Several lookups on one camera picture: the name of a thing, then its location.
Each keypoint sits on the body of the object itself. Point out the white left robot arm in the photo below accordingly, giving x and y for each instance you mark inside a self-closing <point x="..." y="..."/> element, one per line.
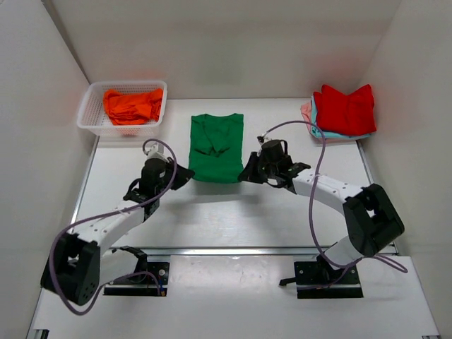
<point x="82" y="259"/>

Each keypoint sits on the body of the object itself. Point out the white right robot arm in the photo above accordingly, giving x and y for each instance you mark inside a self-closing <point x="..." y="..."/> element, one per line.
<point x="371" y="219"/>

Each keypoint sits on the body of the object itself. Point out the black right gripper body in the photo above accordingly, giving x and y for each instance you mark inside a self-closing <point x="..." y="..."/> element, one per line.
<point x="268" y="171"/>

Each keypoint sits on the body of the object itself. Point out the green t shirt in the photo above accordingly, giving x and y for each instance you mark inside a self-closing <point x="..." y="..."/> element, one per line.
<point x="215" y="153"/>

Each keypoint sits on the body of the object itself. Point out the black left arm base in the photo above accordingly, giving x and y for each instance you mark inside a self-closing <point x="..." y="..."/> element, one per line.
<point x="129" y="272"/>

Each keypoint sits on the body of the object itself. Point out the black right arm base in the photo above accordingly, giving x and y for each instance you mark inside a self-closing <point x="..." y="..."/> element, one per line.
<point x="317" y="280"/>

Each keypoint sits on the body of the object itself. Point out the white plastic basket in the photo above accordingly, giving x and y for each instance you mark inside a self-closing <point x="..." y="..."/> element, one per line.
<point x="92" y="116"/>

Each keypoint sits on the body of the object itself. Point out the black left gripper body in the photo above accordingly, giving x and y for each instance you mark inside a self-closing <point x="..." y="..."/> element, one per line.
<point x="162" y="184"/>

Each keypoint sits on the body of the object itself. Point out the orange t shirt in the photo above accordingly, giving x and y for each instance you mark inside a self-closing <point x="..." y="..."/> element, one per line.
<point x="132" y="109"/>

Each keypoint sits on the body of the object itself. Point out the pink folded t shirt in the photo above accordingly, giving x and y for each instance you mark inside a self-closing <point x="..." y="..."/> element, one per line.
<point x="308" y="112"/>

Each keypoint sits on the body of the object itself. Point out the aluminium table rail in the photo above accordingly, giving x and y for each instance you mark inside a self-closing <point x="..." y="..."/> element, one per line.
<point x="232" y="251"/>

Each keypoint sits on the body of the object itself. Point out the red folded t shirt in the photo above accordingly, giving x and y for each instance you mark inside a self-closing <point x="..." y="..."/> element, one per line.
<point x="349" y="115"/>

